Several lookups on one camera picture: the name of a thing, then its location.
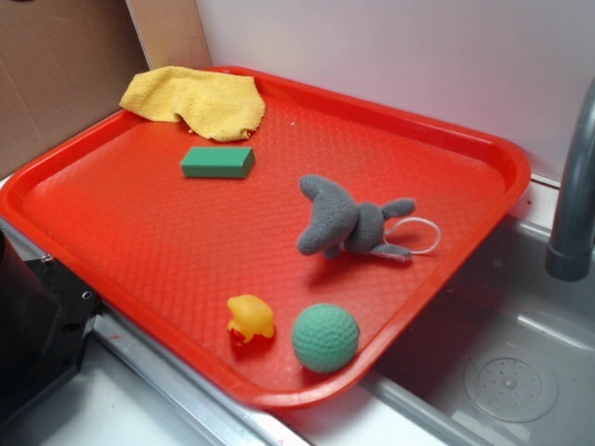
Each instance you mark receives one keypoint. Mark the red plastic tray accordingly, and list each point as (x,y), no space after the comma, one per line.
(167,251)

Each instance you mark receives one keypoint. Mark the grey plush toy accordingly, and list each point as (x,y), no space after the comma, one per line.
(339,223)

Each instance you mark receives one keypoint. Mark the grey faucet spout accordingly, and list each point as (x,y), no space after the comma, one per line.
(571,241)

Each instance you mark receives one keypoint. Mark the grey toy sink basin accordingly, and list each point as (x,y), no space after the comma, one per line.
(503,355)

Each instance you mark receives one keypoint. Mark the brown cardboard panel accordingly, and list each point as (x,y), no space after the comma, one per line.
(65,64)

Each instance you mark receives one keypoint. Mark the white elastic loop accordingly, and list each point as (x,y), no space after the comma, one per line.
(420,221)

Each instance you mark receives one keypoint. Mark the green dimpled ball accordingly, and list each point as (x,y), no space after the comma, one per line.
(325,338)

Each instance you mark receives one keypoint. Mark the green rectangular block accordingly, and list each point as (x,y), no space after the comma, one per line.
(231,162)

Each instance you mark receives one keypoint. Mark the yellow rubber duck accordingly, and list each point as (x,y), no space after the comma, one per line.
(250,316)

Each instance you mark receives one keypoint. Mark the yellow cloth towel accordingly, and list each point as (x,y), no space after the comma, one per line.
(218,106)

